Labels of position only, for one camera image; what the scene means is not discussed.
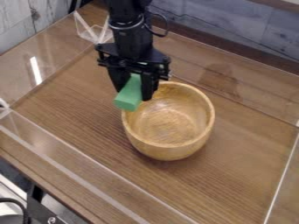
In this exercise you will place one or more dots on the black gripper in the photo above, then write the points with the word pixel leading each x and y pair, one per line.
pixel 132 54

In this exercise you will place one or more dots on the green rectangular stick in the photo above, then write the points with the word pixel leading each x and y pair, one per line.
pixel 128 98

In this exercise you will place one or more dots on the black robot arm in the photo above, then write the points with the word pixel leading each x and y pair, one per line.
pixel 129 13

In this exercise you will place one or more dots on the wooden bowl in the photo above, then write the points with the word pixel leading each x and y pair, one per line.
pixel 171 126

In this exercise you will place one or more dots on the clear acrylic enclosure wall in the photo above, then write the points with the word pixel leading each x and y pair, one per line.
pixel 63 137

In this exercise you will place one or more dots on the black table leg bracket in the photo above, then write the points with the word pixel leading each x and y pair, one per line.
pixel 40 214

